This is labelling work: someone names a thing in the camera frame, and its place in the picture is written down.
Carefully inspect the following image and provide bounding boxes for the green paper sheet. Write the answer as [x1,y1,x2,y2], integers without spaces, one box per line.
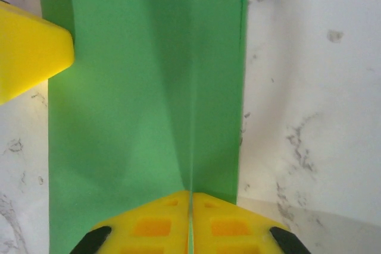
[38,0,251,254]

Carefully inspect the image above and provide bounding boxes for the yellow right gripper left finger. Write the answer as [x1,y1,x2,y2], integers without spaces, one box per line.
[70,190,191,254]

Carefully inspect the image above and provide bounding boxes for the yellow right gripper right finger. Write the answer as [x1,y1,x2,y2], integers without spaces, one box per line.
[192,192,308,254]

